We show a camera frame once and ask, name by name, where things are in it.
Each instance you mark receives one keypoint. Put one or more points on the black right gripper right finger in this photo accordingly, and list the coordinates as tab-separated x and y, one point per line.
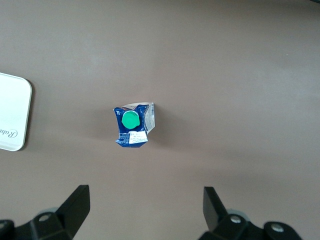
215	215

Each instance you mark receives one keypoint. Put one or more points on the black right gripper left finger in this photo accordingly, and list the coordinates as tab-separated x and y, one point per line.
72	212

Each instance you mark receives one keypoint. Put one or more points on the blue milk carton green cap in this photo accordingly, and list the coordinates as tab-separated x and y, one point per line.
130	120

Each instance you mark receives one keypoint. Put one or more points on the cream rabbit print tray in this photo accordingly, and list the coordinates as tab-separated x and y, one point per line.
12	112

